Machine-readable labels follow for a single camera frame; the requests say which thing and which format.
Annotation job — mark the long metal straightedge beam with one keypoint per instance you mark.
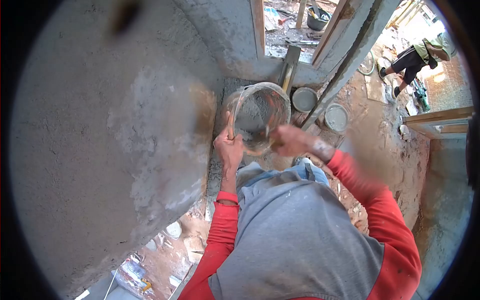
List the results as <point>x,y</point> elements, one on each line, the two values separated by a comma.
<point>350,63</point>

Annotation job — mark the person's left hand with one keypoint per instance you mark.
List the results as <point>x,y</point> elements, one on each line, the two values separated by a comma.
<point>229,150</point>

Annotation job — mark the round grey mortar tub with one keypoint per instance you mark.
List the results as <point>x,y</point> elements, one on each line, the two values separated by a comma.
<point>336,117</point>
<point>304,99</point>

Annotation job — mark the person's right fingers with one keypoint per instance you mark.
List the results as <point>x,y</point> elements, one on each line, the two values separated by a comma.
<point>280,139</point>

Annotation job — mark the person's body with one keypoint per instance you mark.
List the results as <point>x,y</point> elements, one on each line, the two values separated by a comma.
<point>296,240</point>

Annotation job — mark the clear plastic bucket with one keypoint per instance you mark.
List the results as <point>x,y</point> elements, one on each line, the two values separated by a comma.
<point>279,108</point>

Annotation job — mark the wooden bench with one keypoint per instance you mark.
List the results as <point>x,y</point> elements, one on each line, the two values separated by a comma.
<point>438,120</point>

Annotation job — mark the wooden window frame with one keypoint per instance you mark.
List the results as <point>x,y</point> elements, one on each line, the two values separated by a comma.
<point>258,30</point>

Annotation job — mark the green power tool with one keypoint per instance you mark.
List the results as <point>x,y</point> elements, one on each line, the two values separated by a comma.
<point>422,95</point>

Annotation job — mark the person's right hand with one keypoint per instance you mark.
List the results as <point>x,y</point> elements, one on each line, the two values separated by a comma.
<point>294,141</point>

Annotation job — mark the person's left fingers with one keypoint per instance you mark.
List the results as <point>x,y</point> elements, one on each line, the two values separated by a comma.
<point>229,129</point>

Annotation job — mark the crumpled plastic bag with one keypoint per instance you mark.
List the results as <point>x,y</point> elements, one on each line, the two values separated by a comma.
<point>131,273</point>

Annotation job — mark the black bucket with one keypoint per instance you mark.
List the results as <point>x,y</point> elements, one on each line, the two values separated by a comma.
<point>318,20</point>

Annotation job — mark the grey cement mortar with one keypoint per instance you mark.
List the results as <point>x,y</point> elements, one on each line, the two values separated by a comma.
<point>252,114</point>

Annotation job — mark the person's legs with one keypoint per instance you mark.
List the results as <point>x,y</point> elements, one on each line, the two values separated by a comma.
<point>300,173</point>

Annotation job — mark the wooden plaster float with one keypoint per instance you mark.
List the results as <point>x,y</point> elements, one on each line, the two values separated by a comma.
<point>289,67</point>

